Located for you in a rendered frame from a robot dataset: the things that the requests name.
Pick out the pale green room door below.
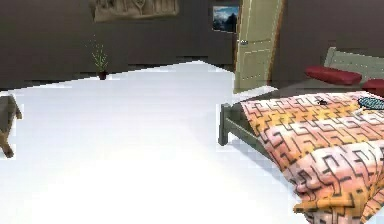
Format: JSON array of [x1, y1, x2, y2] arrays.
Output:
[[233, 0, 286, 94]]

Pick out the green potted house plant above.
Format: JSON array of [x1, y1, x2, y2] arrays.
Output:
[[85, 35, 110, 81]]

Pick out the beige framed wall picture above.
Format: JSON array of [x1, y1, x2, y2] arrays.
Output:
[[89, 0, 180, 23]]

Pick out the teal patterned flat object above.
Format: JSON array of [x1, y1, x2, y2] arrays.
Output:
[[357, 96, 384, 111]]

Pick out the blue mountain wall picture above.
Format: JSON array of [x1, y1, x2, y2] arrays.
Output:
[[212, 4, 240, 34]]

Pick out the grey-green bed frame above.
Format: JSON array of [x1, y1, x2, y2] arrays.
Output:
[[217, 46, 384, 158]]

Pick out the brown wooden chair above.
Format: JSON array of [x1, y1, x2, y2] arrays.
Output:
[[0, 94, 23, 159]]

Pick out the red pillow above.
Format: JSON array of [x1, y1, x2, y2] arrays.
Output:
[[362, 78, 384, 98], [304, 65, 363, 86]]

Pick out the orange pink patterned blanket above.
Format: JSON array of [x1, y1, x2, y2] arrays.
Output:
[[240, 90, 384, 224]]

